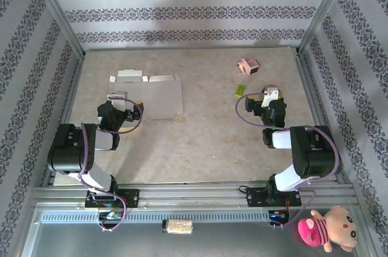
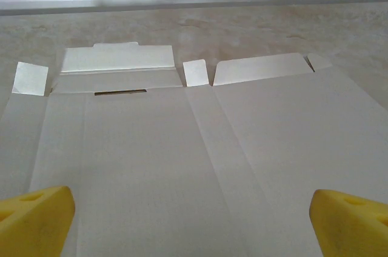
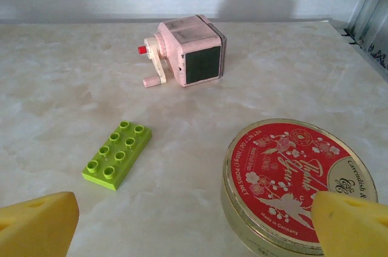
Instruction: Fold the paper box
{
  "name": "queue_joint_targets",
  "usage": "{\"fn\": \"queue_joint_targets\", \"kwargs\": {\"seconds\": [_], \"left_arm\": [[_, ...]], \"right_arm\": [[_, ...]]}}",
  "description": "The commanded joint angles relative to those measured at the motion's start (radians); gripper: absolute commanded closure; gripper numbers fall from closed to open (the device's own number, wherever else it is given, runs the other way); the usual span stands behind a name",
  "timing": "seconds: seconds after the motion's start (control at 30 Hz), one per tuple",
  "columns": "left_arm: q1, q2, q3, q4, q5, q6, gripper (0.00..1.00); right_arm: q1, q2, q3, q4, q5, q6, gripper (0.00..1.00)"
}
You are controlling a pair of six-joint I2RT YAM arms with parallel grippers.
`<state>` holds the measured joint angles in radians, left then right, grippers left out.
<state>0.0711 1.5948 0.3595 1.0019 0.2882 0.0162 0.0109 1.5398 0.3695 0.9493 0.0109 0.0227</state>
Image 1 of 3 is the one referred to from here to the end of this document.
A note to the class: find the white and yellow paper box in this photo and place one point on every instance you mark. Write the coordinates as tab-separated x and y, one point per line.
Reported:
163	99

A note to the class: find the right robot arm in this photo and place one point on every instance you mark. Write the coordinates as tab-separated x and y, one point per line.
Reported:
315	157

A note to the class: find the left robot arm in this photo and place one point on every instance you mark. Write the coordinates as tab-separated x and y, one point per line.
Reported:
69	151

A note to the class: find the red and gold round tin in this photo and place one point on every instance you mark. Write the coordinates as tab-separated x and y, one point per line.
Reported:
281	93

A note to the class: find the green toy brick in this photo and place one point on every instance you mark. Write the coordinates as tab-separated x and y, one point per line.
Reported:
241	90

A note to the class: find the pink toy sharpener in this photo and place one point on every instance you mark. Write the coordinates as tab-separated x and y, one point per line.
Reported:
250	64

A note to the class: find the pink plush pig toy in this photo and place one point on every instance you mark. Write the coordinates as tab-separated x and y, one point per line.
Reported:
336	226

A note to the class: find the grey sheet metal tray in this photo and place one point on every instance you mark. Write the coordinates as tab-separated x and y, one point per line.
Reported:
212	245

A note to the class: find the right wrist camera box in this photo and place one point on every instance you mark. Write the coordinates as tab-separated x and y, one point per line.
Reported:
269	96

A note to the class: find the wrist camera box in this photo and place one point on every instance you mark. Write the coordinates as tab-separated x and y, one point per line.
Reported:
119	101
269	96

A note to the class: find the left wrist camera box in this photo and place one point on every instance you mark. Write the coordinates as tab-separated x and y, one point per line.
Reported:
119	101

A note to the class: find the right aluminium side rail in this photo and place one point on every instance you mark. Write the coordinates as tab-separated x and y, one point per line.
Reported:
311	93

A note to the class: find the aluminium side rail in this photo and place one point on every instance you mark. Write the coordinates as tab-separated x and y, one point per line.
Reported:
72	93
311	93

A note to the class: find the left aluminium side rail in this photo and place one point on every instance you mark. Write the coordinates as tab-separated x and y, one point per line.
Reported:
72	93

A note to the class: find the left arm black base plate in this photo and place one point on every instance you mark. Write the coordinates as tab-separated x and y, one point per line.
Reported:
130	198

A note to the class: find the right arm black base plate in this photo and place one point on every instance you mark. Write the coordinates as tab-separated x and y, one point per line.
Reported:
257	198

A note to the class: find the aluminium mounting rail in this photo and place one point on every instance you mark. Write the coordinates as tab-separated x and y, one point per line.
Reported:
194	196

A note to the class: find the aluminium back rail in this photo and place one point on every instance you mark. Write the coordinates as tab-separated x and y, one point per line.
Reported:
182	48

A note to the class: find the right aluminium frame post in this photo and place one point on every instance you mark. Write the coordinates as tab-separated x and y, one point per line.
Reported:
325	5

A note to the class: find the aluminium frame post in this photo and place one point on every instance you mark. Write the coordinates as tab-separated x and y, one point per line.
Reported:
55	5
325	5

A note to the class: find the left aluminium frame post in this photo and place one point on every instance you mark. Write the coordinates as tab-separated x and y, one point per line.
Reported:
55	5

